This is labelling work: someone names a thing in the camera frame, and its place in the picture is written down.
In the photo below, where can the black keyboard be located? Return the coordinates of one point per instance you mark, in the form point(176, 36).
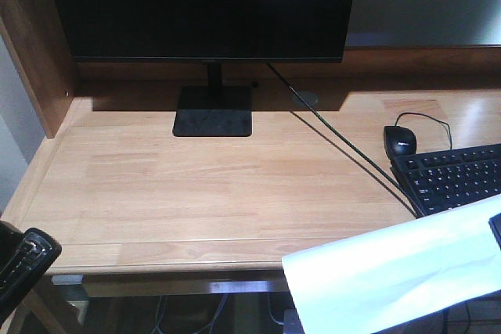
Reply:
point(443, 180)

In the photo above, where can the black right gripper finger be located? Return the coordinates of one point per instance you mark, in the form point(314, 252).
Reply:
point(495, 225)

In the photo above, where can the black computer mouse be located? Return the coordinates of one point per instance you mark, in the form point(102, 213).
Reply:
point(399, 141)

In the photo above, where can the black stapler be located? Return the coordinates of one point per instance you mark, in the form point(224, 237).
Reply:
point(25, 258)

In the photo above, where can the wooden desk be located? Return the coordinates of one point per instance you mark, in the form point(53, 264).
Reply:
point(132, 203)

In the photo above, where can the black computer monitor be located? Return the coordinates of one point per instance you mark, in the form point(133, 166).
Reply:
point(211, 32)

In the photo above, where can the white paper sheet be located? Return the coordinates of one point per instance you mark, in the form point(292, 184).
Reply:
point(384, 278)

